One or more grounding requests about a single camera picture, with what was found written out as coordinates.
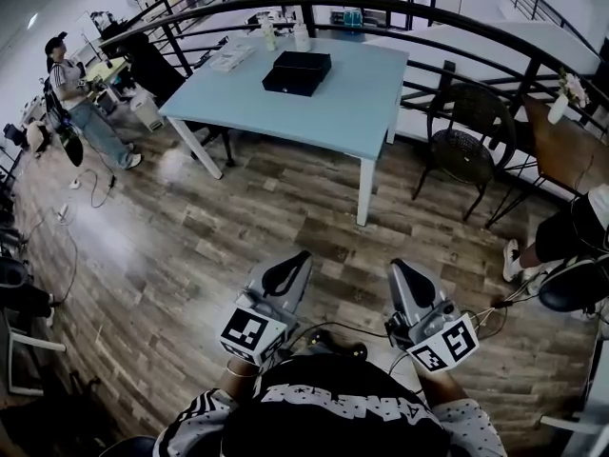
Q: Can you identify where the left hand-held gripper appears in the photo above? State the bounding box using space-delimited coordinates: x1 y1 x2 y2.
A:
219 250 314 368

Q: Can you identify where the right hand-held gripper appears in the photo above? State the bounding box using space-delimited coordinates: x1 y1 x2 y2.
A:
385 259 481 375

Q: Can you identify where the black rectangular box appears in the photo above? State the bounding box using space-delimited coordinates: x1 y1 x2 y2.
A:
261 67 329 98
273 50 333 83

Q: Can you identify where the person's left forearm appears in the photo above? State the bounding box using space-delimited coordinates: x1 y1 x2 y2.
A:
226 357 263 402

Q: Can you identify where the person's right forearm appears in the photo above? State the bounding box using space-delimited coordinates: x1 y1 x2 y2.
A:
417 367 470 407

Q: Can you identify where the person's black shoe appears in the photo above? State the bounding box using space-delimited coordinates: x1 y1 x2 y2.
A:
298 329 368 357

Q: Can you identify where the person's torso in printed shirt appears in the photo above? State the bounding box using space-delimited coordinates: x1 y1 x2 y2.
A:
151 352 510 457

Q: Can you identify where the dark wicker chair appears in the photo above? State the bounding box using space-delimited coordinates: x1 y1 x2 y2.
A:
411 82 518 222

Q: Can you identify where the black round stool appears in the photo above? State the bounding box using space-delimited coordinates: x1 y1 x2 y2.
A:
537 254 609 313

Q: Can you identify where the white storage cabinet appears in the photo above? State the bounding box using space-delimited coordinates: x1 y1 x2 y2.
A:
128 90 166 132

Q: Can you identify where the printed wipes packet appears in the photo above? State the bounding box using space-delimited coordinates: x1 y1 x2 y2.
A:
208 45 258 73

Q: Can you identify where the white vase with pink flowers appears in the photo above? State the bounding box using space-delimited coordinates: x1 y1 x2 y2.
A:
546 67 591 126

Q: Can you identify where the white plastic bottle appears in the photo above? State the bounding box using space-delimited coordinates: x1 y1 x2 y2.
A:
293 22 313 51

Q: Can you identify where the black office chair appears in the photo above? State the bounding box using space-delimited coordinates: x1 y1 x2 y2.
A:
102 30 237 169

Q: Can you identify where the pale green plastic bottle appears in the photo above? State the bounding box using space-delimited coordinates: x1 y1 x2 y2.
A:
260 19 278 52

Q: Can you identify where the black metal railing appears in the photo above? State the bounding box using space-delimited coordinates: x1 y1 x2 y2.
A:
97 0 609 230

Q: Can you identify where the blue box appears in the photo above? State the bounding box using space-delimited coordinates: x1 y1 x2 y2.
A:
330 8 363 27

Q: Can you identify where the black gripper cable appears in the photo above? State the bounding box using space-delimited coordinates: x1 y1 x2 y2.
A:
285 320 399 351

